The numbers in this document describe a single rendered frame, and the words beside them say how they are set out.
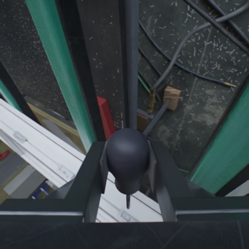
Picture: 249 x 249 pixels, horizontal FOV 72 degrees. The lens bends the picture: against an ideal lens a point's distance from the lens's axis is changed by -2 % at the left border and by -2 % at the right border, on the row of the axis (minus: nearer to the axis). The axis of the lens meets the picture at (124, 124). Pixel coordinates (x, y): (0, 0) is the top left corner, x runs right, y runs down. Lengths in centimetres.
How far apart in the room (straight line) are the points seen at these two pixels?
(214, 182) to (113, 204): 26
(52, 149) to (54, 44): 34
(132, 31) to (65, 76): 33
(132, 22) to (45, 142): 40
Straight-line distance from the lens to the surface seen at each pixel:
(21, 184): 980
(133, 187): 18
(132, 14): 53
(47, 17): 22
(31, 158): 106
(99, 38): 58
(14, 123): 63
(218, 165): 20
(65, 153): 50
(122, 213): 42
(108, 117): 78
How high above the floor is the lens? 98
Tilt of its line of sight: 30 degrees down
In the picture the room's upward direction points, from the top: 139 degrees counter-clockwise
